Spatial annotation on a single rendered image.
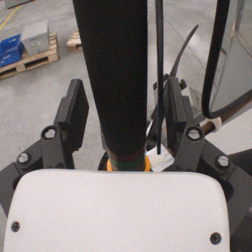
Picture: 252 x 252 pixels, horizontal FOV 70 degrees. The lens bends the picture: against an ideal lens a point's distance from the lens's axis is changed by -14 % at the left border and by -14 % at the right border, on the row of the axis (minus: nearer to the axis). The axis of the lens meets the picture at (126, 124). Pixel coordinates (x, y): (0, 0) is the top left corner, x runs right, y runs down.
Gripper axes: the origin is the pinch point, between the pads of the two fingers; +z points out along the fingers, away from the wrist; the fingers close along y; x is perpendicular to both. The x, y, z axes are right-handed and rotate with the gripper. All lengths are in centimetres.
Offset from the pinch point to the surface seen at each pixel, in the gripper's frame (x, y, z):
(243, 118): -30.7, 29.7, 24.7
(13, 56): -126, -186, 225
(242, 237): -10.9, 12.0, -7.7
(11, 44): -129, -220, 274
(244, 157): -16.3, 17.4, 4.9
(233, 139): -34.4, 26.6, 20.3
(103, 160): -31.1, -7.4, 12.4
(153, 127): -24.5, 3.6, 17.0
